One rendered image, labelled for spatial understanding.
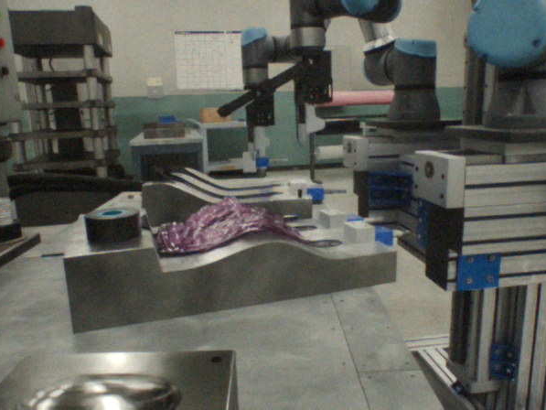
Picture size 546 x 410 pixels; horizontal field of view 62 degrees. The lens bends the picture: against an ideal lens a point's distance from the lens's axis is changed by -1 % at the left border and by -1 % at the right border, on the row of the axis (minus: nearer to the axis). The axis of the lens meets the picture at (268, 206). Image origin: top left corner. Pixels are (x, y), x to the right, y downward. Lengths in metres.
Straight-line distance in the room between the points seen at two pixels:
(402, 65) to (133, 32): 6.35
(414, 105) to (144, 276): 0.95
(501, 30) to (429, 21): 7.81
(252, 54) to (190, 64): 6.11
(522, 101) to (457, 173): 0.18
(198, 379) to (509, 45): 0.66
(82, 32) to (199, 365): 4.55
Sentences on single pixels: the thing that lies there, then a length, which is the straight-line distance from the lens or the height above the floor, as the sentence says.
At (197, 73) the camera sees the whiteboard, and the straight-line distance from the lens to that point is 7.42.
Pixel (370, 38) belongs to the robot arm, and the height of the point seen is 1.28.
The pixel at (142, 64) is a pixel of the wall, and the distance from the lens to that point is 7.44.
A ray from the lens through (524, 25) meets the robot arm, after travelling 0.82.
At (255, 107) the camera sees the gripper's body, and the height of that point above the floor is 1.09.
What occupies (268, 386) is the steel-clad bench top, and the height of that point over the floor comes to 0.80.
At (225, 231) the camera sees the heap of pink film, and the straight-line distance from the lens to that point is 0.73.
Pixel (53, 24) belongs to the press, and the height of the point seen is 1.89.
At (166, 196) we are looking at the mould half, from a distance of 1.04.
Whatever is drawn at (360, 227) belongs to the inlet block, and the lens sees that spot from 0.81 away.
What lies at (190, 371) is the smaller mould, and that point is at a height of 0.87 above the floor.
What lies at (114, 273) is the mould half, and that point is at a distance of 0.66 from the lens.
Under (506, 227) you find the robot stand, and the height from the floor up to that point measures 0.86.
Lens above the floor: 1.09
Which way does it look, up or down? 12 degrees down
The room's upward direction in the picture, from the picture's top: 2 degrees counter-clockwise
